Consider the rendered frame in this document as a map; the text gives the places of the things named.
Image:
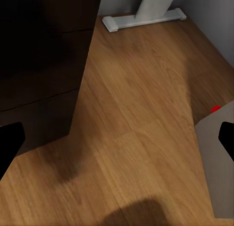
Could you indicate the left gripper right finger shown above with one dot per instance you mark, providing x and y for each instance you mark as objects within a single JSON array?
[{"x": 226, "y": 137}]

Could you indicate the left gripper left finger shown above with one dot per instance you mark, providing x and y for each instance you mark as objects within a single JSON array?
[{"x": 11, "y": 139}]

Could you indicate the desktop computer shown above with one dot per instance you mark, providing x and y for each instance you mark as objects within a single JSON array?
[{"x": 217, "y": 163}]

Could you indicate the cabinet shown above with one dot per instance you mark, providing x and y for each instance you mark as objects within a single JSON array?
[{"x": 44, "y": 45}]

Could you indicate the desk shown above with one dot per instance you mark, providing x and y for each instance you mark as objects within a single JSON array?
[{"x": 150, "y": 11}]

